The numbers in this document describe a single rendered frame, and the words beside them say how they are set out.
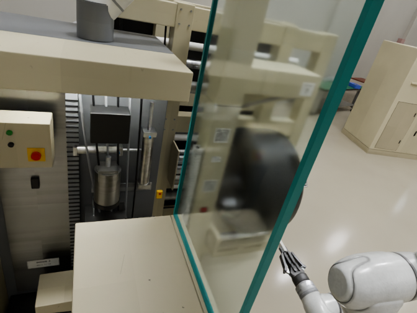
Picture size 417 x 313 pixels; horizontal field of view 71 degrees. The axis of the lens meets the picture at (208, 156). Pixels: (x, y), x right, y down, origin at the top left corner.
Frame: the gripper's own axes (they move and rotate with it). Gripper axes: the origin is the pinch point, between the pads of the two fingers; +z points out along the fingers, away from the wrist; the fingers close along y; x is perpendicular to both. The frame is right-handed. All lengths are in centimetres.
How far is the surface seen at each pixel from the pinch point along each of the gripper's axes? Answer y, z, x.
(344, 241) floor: -173, 62, 112
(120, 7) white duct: 80, 69, -83
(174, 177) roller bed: 40, 67, 11
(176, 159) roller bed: 40, 69, -1
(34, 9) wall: 152, 378, 7
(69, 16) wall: 112, 390, 11
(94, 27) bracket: 90, 66, -75
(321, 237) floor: -149, 71, 113
